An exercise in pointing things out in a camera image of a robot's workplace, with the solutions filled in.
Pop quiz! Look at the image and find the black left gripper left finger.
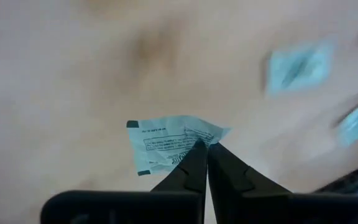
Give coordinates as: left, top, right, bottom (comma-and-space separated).
150, 139, 209, 194

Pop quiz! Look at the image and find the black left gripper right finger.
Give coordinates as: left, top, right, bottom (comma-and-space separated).
208, 142, 292, 224

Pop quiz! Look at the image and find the black aluminium table frame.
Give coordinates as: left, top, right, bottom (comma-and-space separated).
314, 159, 358, 195

